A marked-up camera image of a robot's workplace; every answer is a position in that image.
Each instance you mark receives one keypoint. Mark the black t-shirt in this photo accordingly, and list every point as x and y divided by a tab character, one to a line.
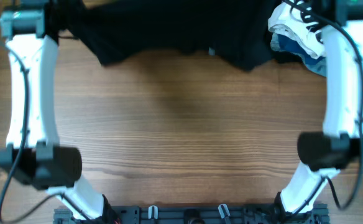
235	30

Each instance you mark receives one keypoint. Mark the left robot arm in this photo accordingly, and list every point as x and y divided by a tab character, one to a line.
33	155

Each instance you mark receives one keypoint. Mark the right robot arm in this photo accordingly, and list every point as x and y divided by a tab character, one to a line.
324	154

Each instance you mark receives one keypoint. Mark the black garment in pile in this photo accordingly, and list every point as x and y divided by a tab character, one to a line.
286	57

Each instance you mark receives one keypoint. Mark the navy blue garment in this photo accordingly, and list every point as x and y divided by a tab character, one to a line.
288	45

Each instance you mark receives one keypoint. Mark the white shirt with black stripes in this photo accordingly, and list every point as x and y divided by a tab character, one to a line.
296	31

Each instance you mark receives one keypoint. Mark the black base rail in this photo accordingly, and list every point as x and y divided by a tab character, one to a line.
248	214

